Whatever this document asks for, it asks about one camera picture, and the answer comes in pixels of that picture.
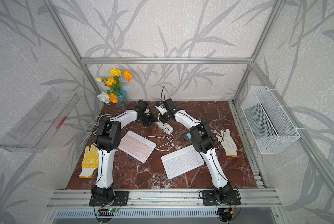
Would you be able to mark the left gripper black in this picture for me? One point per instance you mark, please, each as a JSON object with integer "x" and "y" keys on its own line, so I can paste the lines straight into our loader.
{"x": 154, "y": 120}

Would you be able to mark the yellow work glove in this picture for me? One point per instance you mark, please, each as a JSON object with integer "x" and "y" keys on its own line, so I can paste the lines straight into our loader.
{"x": 90, "y": 161}

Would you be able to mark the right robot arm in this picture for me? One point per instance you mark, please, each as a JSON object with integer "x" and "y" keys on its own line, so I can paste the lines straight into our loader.
{"x": 201, "y": 137}

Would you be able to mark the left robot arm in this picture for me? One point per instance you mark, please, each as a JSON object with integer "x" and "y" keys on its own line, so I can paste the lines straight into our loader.
{"x": 108, "y": 138}

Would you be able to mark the clear plastic wall shelf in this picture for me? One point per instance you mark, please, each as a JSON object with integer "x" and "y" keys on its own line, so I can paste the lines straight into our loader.
{"x": 36, "y": 129}

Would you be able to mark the red pen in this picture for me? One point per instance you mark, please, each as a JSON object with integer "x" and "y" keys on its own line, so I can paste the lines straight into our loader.
{"x": 60, "y": 123}

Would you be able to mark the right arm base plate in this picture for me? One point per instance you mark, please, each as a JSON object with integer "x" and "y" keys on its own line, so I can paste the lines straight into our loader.
{"x": 209, "y": 197}

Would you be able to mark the pink wireless keyboard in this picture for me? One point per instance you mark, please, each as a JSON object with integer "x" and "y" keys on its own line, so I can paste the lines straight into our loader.
{"x": 137, "y": 146}

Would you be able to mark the flower bouquet in vase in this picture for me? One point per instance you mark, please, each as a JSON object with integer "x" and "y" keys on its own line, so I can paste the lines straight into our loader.
{"x": 115, "y": 94}

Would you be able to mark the white wireless keyboard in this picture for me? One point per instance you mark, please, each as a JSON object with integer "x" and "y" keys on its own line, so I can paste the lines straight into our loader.
{"x": 181, "y": 161}

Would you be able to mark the aluminium front rail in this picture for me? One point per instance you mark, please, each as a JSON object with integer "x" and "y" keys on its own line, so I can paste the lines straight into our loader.
{"x": 165, "y": 198}

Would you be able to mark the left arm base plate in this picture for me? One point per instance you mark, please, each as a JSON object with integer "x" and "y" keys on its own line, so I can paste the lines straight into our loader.
{"x": 120, "y": 198}

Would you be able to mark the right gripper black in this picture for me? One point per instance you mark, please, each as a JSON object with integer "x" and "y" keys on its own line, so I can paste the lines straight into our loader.
{"x": 161, "y": 119}

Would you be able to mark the teal charger plug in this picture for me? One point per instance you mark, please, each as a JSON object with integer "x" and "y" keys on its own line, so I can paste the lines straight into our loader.
{"x": 188, "y": 136}

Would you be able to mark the white work glove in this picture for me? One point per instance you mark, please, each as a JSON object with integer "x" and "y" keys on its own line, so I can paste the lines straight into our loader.
{"x": 228, "y": 143}

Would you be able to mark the white wire mesh basket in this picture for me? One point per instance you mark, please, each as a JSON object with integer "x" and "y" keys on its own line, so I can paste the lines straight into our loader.
{"x": 271, "y": 127}

